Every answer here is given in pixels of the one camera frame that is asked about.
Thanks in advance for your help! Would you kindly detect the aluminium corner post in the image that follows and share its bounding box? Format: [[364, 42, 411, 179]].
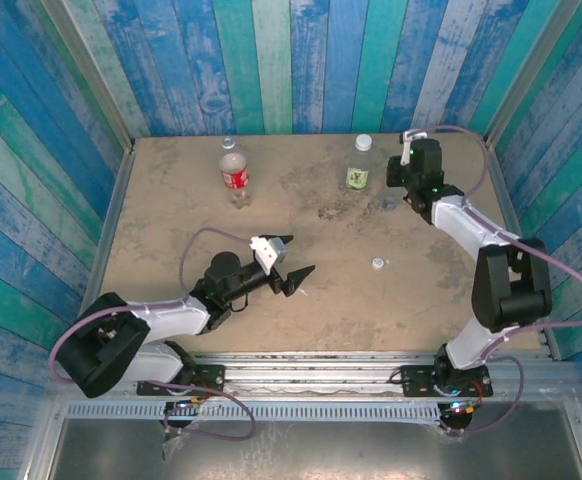
[[484, 0, 582, 146], [39, 0, 137, 154]]

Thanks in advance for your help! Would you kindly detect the clear bottle with red label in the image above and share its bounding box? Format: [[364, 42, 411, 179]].
[[219, 135, 251, 209]]

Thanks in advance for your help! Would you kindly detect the shiny metal panel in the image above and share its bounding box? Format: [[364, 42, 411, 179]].
[[50, 418, 582, 480]]

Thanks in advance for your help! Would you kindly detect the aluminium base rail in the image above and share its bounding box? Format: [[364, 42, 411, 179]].
[[45, 351, 580, 399]]

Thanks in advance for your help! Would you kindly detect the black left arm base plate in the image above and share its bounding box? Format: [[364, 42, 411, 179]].
[[136, 363, 226, 397]]

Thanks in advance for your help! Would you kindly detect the white slotted cable duct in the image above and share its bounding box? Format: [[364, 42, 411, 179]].
[[65, 399, 445, 425]]

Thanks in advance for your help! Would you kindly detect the aluminium table edge rail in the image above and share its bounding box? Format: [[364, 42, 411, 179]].
[[64, 144, 137, 360], [483, 134, 562, 361]]

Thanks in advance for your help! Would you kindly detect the small circuit board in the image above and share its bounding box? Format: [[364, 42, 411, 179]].
[[443, 398, 483, 417], [164, 397, 207, 420]]

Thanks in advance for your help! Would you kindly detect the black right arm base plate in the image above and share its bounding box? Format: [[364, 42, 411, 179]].
[[399, 364, 493, 399]]

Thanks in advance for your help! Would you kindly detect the clear bottle with green label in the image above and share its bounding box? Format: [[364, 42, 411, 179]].
[[345, 147, 375, 192]]

